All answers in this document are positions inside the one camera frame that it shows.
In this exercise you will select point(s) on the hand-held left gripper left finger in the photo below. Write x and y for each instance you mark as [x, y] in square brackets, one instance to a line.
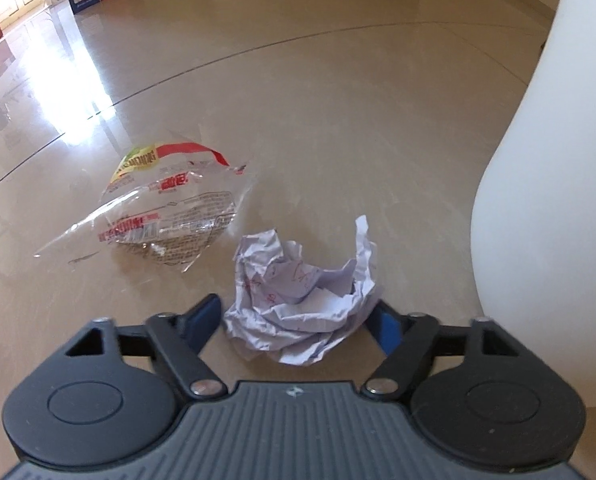
[205, 315]

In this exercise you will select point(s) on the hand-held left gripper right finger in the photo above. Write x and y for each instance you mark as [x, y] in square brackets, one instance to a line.
[383, 322]

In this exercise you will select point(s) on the white paper ball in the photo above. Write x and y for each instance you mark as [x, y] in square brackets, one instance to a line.
[298, 300]

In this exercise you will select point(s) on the white plastic trash bin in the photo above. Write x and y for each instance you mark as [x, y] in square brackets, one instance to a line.
[553, 210]

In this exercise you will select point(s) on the clear wrapper with red label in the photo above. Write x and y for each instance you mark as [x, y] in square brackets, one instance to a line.
[167, 205]

